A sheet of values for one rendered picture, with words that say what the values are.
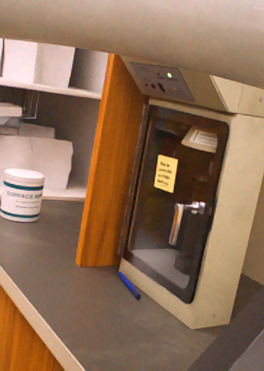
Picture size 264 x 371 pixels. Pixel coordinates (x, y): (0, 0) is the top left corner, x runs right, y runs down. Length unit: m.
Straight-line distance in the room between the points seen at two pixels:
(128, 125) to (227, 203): 0.39
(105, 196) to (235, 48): 1.06
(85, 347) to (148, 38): 0.76
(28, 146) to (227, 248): 1.28
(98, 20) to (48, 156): 1.96
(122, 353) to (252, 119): 0.53
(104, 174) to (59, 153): 0.97
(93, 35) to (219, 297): 0.90
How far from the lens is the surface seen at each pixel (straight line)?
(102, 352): 1.01
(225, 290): 1.18
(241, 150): 1.08
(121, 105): 1.33
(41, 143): 2.29
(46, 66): 2.32
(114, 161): 1.35
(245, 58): 0.33
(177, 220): 1.08
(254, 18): 0.32
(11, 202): 1.69
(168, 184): 1.19
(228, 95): 1.03
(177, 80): 1.10
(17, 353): 1.33
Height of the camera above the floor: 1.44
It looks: 12 degrees down
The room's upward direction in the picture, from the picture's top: 10 degrees clockwise
